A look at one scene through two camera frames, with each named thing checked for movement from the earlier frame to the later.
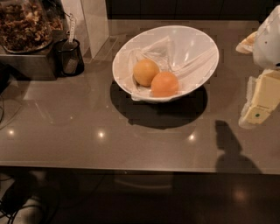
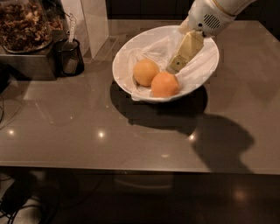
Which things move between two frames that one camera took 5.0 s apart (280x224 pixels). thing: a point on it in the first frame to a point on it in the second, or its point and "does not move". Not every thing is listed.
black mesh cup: [68, 58] does not move
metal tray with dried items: [33, 66] does not move
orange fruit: [164, 85] does not move
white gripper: [267, 44] to [206, 17]
